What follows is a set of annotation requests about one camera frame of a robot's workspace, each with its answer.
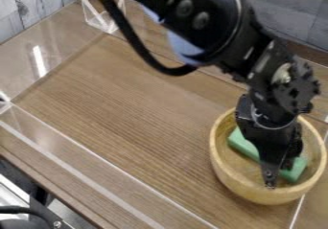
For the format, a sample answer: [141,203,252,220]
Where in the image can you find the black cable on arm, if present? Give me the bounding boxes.
[88,0,203,78]

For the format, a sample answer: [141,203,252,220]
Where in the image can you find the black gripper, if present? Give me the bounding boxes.
[235,94,304,189]

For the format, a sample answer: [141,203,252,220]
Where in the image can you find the round wooden bowl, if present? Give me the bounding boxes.
[209,109,328,206]

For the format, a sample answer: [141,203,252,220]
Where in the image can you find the green rectangular block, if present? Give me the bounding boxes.
[227,127,308,183]

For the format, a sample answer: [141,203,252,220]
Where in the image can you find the black metal bracket with screw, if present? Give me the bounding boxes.
[29,197,73,229]

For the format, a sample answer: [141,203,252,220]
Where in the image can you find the clear acrylic corner bracket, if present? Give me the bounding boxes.
[81,0,120,34]

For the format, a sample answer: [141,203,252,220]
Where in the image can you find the black cable bottom left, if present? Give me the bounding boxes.
[0,205,41,221]

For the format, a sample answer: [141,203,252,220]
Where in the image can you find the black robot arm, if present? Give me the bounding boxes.
[105,0,320,188]

